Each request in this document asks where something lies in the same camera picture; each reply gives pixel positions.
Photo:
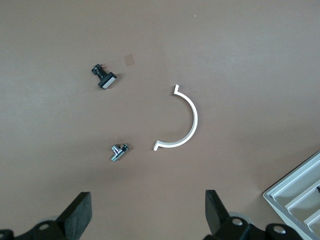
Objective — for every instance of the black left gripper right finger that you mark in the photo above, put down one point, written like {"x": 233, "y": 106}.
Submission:
{"x": 215, "y": 212}

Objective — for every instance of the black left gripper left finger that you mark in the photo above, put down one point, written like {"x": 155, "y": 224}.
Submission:
{"x": 77, "y": 212}

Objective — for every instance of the chrome metal tee fitting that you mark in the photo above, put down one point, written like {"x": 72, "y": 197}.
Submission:
{"x": 117, "y": 151}

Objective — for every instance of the clear tape patch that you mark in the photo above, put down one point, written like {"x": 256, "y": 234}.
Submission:
{"x": 129, "y": 60}

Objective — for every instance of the white semicircular plastic bracket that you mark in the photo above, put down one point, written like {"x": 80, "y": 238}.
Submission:
{"x": 195, "y": 117}

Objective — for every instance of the black square pushbutton switch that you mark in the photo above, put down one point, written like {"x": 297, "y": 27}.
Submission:
{"x": 107, "y": 81}

